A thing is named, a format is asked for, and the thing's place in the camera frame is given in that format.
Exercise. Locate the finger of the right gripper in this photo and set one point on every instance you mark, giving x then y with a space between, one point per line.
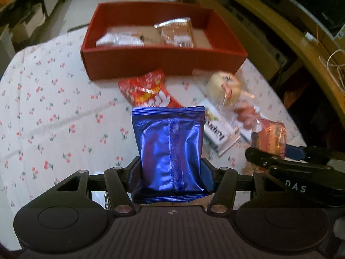
305 152
267 160

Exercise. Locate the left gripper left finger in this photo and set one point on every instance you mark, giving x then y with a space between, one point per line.
119 182

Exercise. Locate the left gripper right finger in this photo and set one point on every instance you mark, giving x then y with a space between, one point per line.
222 182

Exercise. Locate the orange dried tofu packet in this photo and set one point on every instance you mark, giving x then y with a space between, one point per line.
270 137

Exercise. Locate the vacuum packed sausages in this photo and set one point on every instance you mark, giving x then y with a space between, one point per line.
248 116

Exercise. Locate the white duck gizzard packet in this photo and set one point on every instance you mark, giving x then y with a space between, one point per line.
220 132

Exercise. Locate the blue foil snack packet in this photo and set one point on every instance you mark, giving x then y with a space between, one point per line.
170 143

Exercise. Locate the round bun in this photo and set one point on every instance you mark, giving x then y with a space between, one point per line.
221 88

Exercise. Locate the red snack bag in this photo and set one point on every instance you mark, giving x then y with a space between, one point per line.
148 90

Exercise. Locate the cherry print tablecloth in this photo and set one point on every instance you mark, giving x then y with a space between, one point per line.
54 122

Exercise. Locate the wooden TV cabinet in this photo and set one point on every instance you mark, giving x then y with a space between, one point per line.
299 59

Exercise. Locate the red cardboard box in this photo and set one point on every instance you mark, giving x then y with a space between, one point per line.
216 46

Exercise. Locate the white snack packet in box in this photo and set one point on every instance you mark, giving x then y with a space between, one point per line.
121 36

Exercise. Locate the brown snack packet in box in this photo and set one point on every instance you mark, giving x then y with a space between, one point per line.
177 32

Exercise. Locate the cardboard box on floor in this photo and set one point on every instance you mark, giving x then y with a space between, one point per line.
24 30

